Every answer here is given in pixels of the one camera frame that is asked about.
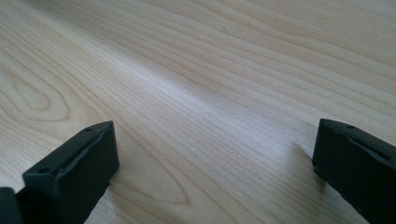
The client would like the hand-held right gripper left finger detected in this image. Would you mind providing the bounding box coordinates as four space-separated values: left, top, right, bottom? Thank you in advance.
15 120 120 224

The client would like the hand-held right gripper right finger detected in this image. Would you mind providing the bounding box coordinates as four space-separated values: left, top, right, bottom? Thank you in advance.
311 118 396 224

